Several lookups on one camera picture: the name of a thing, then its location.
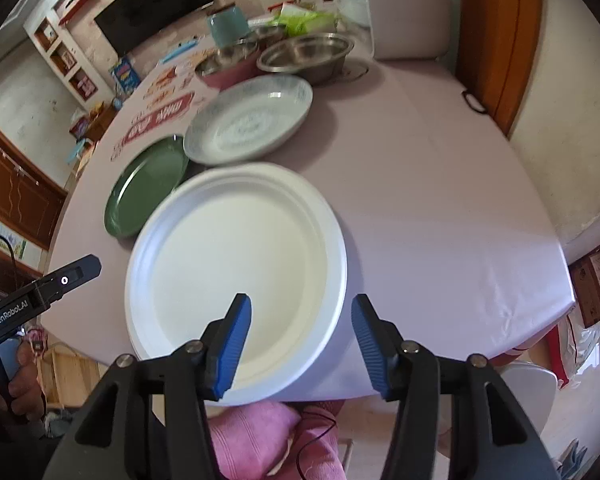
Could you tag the white appliance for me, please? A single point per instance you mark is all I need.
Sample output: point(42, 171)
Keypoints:
point(410, 10)

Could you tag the large white plate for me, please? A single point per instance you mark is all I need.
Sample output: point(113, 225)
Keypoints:
point(240, 240)

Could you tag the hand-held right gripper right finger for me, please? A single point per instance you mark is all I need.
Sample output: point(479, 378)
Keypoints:
point(371, 347)

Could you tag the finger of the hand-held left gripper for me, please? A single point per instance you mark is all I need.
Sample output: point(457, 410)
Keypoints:
point(72, 274)

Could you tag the white patterned plate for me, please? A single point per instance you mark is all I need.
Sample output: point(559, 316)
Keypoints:
point(245, 125)

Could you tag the large steel bowl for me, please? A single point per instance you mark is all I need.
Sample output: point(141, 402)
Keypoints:
point(305, 50)

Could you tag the wooden stool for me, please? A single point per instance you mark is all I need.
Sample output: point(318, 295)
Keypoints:
point(75, 375)

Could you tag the blue tray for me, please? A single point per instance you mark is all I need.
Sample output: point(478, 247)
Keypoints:
point(180, 51)

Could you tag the black television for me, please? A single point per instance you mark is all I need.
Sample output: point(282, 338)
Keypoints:
point(150, 5)

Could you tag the red tissue box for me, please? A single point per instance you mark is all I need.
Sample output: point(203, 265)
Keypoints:
point(80, 126)

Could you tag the red wall shelf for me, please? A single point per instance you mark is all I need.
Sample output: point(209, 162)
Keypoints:
point(80, 5)

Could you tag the colourful box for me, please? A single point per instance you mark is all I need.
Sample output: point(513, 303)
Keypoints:
point(125, 77)

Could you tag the pink steel bowl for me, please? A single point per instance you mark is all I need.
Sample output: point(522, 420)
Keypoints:
point(230, 79)
point(267, 34)

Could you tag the white chair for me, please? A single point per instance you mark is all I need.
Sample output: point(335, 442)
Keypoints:
point(525, 390)

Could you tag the brown wooden door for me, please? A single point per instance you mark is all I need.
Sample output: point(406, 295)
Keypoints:
point(20, 195)

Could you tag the white wall shelf unit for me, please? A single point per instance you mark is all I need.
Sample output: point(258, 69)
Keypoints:
point(60, 55)

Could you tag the cardboard box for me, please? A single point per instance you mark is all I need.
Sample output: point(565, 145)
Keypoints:
point(592, 290)

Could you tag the blue canister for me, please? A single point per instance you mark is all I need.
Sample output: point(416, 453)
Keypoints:
point(227, 27)

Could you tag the blue stool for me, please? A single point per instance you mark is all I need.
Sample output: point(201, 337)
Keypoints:
point(80, 151)

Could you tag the green wipes pack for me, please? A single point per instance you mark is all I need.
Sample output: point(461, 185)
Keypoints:
point(305, 22)

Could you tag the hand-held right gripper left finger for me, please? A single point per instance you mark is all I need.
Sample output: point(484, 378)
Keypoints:
point(234, 347)

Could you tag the white printed sack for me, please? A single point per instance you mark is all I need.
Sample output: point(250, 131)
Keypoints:
point(580, 350)

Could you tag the person's left hand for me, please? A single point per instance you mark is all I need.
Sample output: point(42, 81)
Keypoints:
point(27, 390)

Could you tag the person's pink pants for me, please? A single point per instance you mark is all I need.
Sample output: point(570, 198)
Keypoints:
point(260, 440)

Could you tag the green plate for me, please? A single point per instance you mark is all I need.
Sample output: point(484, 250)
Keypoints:
point(140, 185)

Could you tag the orange wooden door frame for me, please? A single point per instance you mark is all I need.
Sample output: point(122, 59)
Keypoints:
point(500, 35)

